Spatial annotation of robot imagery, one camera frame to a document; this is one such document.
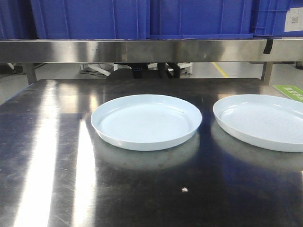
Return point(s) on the blue bin upper middle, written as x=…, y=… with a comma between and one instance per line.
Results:
x=200, y=19

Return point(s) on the light blue plate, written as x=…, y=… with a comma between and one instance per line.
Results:
x=264, y=121
x=146, y=122

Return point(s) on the blue bin upper left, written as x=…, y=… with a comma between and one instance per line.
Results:
x=74, y=19

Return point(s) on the blue bin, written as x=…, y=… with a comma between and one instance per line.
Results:
x=200, y=19
x=74, y=19
x=268, y=18

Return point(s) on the black tape strip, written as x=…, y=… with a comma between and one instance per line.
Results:
x=268, y=46

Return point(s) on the stainless steel shelf rack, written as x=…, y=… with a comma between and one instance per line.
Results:
x=28, y=52

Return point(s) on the white label on bin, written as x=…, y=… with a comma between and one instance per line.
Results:
x=294, y=20

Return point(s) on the blue bin upper right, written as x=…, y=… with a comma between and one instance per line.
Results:
x=268, y=18

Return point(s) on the green floor sign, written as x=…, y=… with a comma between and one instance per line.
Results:
x=290, y=91

